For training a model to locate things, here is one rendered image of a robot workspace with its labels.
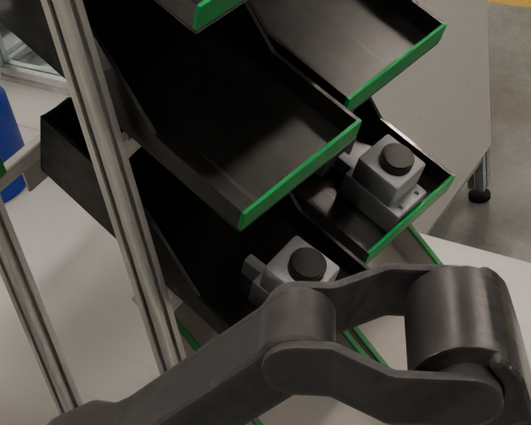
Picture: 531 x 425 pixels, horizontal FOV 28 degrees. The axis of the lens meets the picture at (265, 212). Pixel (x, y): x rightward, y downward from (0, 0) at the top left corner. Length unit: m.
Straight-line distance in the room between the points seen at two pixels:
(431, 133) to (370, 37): 1.53
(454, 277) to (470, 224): 2.26
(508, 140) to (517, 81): 0.31
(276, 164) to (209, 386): 0.26
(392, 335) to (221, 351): 0.53
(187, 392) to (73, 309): 0.91
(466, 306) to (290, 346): 0.09
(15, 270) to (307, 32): 0.34
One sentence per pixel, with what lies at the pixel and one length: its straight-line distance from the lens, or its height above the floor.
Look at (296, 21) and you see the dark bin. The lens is 0.90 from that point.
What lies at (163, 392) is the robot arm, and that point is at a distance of 0.60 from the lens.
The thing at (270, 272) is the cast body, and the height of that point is 1.27.
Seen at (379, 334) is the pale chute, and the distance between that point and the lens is 1.08.
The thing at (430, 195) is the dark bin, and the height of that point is 1.21.
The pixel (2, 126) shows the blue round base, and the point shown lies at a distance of 1.67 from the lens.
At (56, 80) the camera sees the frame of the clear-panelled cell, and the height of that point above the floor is 0.89.
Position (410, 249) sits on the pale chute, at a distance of 1.10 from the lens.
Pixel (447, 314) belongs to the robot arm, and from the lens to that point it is 0.54.
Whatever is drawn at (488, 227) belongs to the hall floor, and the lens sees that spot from 2.81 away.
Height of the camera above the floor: 1.82
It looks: 38 degrees down
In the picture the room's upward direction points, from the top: 11 degrees counter-clockwise
